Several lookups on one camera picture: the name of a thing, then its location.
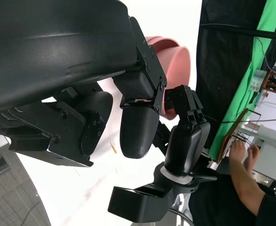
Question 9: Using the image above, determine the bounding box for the black horizontal pole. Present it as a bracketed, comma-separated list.
[199, 23, 276, 40]

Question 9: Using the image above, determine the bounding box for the laptop computer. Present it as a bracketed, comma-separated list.
[217, 108, 250, 164]

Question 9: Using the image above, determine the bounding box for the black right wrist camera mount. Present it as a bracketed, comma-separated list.
[107, 162, 218, 223]

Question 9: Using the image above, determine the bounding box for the green cloth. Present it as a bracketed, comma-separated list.
[210, 0, 276, 163]

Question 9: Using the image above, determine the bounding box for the person bare hand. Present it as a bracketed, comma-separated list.
[244, 144, 261, 170]
[229, 140, 247, 161]

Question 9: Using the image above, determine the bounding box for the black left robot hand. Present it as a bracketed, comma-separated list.
[0, 0, 168, 168]

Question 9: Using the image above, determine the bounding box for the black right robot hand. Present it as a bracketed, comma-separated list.
[153, 84, 211, 178]

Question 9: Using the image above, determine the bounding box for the pink plastic bowl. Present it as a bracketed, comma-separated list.
[144, 36, 167, 57]
[156, 39, 180, 59]
[161, 46, 191, 121]

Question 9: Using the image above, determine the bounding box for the white desk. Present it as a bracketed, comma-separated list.
[246, 124, 276, 184]

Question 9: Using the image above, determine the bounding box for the brown wooden stand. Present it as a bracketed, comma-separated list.
[261, 70, 276, 94]

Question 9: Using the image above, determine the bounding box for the person bare forearm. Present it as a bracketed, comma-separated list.
[229, 157, 266, 216]

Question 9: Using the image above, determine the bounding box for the black backdrop curtain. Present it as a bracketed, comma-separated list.
[195, 0, 276, 151]

